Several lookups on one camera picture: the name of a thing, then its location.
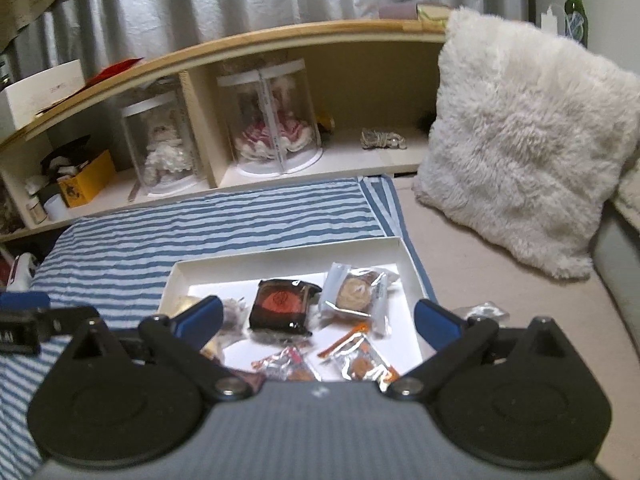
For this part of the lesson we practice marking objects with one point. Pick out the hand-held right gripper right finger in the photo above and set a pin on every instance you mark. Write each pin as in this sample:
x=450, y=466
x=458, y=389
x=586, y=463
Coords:
x=435, y=320

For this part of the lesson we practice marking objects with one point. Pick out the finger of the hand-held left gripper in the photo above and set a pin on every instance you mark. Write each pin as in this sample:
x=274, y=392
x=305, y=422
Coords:
x=25, y=301
x=55, y=321

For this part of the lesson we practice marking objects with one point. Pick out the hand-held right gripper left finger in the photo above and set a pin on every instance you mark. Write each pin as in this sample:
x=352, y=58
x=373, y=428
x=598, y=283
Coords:
x=200, y=320

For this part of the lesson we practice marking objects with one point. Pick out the clear dark ball packet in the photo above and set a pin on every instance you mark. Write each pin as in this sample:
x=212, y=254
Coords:
x=234, y=317

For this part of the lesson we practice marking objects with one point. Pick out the orange biscuit packet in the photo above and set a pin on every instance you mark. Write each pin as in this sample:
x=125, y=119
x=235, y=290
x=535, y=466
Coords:
x=365, y=365
x=287, y=367

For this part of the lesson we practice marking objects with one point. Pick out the clear round pastry packet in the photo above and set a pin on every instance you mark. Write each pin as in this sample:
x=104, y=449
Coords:
x=355, y=295

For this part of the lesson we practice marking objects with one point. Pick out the black and orange packet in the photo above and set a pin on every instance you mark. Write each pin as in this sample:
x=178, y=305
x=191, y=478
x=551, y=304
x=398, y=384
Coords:
x=282, y=305

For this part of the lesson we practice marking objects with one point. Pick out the white cardboard tray box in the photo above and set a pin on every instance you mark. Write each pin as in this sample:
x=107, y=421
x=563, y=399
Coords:
x=300, y=265

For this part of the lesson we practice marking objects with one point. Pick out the small white heater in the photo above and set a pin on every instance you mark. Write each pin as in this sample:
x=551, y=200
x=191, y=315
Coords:
x=22, y=272

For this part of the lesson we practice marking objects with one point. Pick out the crumpled clear wrapper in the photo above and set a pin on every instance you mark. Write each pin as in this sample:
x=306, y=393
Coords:
x=482, y=311

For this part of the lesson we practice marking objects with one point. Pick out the small brown jar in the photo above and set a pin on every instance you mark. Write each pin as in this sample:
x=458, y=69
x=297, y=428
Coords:
x=37, y=212

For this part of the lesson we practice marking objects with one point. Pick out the white cylinder cup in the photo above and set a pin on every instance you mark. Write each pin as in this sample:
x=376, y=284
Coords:
x=56, y=210

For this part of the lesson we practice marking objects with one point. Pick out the blue striped blanket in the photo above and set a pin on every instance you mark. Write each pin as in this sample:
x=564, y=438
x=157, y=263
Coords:
x=125, y=240

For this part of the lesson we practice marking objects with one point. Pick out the white crumpled tissue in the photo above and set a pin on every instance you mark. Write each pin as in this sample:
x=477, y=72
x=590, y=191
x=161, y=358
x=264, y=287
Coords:
x=35, y=184

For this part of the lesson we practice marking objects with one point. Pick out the black bag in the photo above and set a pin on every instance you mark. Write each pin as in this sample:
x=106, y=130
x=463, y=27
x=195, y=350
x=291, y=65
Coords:
x=65, y=150

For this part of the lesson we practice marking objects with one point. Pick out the white dress doll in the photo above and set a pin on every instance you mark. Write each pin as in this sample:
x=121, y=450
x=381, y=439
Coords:
x=167, y=155

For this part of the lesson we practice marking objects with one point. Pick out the small beige ornament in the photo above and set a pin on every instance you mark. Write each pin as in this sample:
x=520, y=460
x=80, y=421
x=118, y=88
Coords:
x=382, y=139

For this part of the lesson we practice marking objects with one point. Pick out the fluffy white pillow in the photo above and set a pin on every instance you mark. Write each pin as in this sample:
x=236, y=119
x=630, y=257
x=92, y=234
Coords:
x=525, y=150

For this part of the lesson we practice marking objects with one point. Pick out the pink dress doll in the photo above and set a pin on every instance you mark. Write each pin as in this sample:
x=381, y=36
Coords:
x=280, y=135

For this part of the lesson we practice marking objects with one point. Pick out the white gift box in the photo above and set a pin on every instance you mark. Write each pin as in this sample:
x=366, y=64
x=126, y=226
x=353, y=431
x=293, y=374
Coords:
x=40, y=95

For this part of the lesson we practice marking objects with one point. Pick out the red paper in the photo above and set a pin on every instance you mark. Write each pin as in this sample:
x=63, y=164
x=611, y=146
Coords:
x=112, y=70

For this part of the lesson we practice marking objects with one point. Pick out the wooden shelf unit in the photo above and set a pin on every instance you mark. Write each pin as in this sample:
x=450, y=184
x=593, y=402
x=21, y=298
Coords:
x=350, y=75

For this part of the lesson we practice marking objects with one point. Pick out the yellow green box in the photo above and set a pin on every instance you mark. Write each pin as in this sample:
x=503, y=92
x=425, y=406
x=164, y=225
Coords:
x=434, y=12

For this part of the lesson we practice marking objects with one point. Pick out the pink box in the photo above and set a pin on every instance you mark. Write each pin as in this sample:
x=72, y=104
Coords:
x=397, y=11

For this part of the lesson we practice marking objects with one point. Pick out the white plastic bottle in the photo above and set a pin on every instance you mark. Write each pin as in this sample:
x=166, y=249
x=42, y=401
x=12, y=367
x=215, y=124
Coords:
x=552, y=22

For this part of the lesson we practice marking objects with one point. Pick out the grey curtain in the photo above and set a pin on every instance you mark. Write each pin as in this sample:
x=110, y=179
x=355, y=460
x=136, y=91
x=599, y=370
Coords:
x=250, y=0

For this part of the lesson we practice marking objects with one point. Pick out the tall green bottle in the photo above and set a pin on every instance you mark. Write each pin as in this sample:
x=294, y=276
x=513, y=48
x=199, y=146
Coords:
x=576, y=15

